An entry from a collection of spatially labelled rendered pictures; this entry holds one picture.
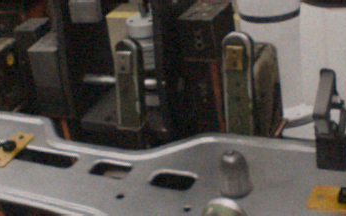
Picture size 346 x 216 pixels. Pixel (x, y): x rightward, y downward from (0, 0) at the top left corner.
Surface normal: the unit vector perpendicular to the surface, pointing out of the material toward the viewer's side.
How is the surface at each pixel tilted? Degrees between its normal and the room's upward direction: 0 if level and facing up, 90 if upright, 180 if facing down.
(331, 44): 85
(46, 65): 90
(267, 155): 0
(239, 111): 78
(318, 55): 88
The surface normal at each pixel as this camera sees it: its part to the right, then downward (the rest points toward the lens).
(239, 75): -0.40, 0.31
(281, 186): -0.12, -0.86
